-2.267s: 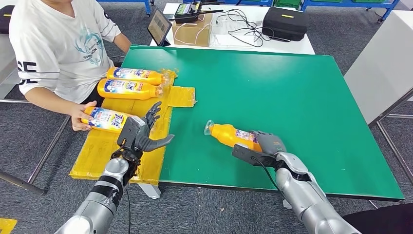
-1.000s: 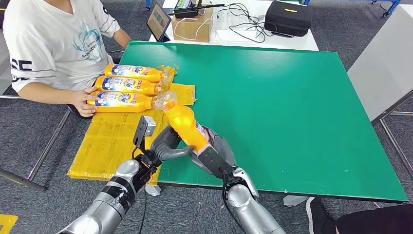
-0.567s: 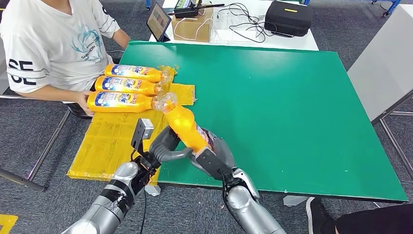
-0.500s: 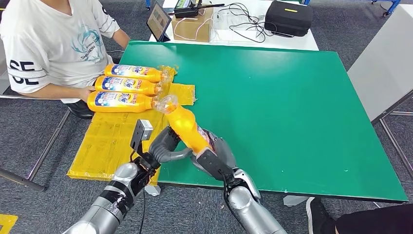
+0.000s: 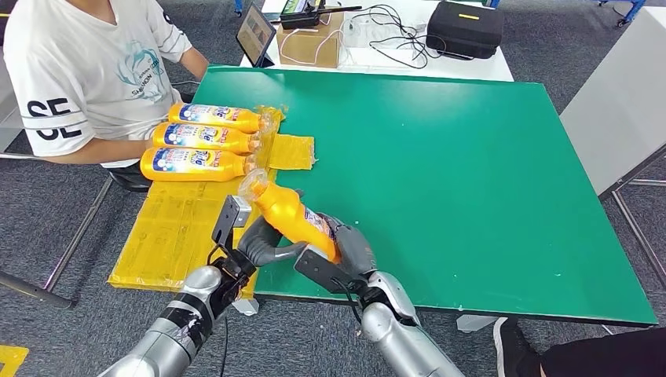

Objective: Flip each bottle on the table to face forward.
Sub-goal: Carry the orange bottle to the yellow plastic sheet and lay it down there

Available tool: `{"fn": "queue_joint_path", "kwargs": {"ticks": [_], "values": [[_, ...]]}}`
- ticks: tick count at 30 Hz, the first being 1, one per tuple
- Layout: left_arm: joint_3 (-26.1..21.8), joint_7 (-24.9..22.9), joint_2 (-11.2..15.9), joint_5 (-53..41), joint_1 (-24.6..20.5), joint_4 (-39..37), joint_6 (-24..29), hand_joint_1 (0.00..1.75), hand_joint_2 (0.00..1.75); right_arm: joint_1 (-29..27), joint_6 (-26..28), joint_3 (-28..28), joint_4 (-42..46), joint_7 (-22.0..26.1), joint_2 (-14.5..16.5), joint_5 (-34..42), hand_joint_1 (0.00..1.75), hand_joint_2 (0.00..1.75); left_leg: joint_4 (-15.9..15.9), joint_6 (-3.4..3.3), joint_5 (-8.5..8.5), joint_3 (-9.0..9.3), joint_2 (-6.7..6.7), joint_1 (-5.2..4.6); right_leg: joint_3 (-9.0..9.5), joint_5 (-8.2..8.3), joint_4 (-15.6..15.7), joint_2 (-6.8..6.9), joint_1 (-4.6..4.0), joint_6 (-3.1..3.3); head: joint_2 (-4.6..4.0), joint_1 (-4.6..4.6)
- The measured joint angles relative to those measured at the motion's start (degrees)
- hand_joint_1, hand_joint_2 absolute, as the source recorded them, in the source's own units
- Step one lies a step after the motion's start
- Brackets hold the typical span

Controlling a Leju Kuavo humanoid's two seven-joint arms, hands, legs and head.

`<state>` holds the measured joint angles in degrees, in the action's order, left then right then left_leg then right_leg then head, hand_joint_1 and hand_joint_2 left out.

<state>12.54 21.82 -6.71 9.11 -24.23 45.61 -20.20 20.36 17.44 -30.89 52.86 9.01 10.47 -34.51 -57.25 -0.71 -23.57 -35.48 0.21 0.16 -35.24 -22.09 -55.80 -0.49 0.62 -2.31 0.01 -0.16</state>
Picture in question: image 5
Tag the person's right forearm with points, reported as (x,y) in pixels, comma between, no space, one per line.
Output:
(99,153)

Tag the grey metal table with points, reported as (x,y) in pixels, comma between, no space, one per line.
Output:
(8,114)

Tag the person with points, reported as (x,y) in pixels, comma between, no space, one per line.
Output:
(603,359)
(88,73)

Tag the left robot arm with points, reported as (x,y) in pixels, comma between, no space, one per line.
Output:
(171,333)

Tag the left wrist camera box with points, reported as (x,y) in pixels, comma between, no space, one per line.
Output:
(226,224)

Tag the black carrying case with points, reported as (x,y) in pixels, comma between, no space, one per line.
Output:
(463,32)

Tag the brown cardboard box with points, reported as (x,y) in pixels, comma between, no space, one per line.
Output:
(304,51)

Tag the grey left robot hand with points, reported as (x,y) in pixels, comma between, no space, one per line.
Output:
(255,252)

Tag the white table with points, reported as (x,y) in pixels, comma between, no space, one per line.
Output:
(465,70)

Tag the light grey table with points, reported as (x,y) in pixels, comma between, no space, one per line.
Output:
(616,99)

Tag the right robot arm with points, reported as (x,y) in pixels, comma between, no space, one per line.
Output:
(400,338)

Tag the clear plastic container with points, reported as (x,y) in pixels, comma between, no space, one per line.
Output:
(357,35)

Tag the blue steel rack frame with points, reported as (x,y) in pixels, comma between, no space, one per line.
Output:
(637,6)
(238,5)

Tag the black handheld controller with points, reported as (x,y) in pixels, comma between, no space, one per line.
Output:
(297,20)

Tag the yellow taped cardboard mat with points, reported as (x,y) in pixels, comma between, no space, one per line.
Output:
(166,234)

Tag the black tablet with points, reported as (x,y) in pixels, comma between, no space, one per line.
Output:
(255,34)

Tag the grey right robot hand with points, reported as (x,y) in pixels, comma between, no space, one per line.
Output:
(354,249)

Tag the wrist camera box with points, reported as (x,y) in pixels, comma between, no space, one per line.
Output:
(226,224)
(320,270)

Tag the orange detergent bottle clear cap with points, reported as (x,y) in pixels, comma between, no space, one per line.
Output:
(239,143)
(249,122)
(286,213)
(208,174)

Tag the person's left forearm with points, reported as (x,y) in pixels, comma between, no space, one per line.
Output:
(193,62)

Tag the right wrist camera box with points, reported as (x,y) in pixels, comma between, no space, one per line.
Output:
(320,270)

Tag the white table foot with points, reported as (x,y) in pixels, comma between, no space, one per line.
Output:
(245,307)
(476,323)

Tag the white power adapter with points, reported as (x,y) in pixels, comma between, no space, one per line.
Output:
(419,26)

